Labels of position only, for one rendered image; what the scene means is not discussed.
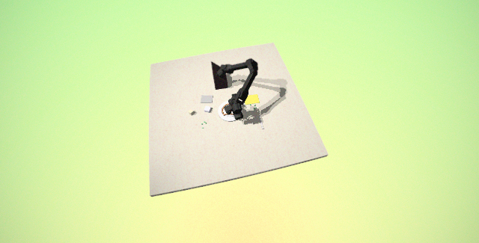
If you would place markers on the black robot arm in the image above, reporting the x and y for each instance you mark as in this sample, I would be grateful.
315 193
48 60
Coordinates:
243 91

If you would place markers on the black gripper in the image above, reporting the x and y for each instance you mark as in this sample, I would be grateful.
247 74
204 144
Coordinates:
237 116

